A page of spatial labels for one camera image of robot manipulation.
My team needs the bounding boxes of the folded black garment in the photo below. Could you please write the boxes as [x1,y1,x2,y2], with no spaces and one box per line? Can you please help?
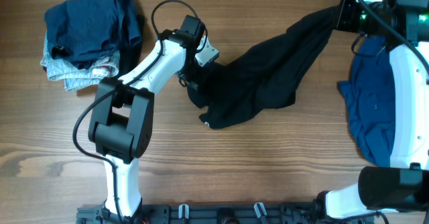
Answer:
[117,14,145,78]

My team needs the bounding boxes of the folded navy blue shirt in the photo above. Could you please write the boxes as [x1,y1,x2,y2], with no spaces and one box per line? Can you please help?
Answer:
[44,0,141,69]

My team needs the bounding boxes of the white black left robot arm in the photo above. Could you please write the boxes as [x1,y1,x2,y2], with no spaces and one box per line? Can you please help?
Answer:
[88,15,219,223]

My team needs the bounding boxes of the black polo shirt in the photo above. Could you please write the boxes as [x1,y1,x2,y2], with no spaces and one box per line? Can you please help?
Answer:
[187,7,336,129]

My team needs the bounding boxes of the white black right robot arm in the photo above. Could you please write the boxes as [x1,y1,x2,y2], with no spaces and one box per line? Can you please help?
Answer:
[309,0,428,223]

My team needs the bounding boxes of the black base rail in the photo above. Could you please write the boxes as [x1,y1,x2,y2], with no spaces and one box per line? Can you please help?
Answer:
[75,202,375,224]

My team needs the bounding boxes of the folded light grey garment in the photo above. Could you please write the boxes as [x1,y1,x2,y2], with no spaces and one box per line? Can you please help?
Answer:
[40,38,120,91]

